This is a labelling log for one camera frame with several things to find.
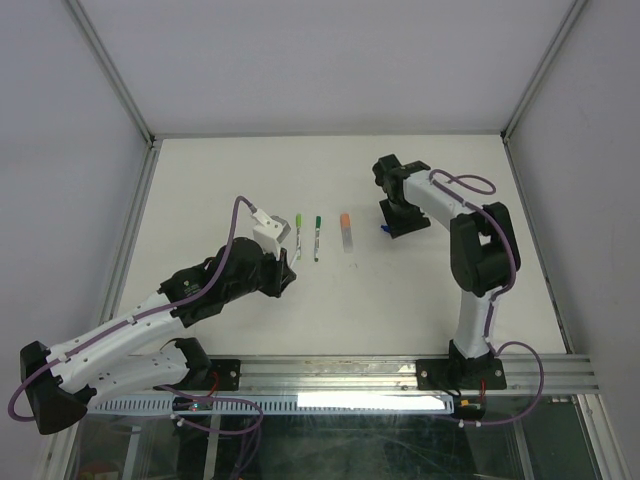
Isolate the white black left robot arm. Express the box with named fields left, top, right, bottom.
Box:
left=18, top=237, right=296, bottom=435

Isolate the small circuit board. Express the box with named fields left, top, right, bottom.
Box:
left=172, top=396, right=212, bottom=413
left=452, top=399, right=486, bottom=421

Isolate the small circuit board right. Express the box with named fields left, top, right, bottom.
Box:
left=452, top=399, right=486, bottom=421

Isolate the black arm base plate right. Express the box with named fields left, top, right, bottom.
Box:
left=416, top=358, right=507, bottom=392

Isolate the white pen green end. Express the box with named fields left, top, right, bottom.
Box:
left=313, top=215, right=322, bottom=263

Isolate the white slotted cable duct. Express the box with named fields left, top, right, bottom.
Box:
left=89, top=392, right=454, bottom=416

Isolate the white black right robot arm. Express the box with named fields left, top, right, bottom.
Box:
left=372, top=154, right=521, bottom=391

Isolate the orange capped grey highlighter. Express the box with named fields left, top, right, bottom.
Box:
left=340, top=213, right=353, bottom=253

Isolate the right aluminium frame post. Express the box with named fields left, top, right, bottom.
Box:
left=501, top=0, right=591, bottom=144

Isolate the small circuit board left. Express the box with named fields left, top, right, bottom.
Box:
left=172, top=396, right=212, bottom=413

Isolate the silver pen lime end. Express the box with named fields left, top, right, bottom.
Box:
left=294, top=213, right=302, bottom=260

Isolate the white pen blue tip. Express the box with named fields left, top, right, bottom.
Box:
left=287, top=250, right=301, bottom=270

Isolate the left aluminium frame post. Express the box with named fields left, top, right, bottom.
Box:
left=63, top=0, right=155, bottom=147

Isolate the aluminium frame post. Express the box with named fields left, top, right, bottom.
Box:
left=501, top=0, right=591, bottom=144
left=63, top=0, right=155, bottom=147

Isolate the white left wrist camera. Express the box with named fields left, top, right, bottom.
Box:
left=251, top=209, right=291, bottom=259

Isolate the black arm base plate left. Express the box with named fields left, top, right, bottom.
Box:
left=169, top=358, right=242, bottom=392

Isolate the aluminium table edge rail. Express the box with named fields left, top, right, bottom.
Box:
left=67, top=354, right=601, bottom=401

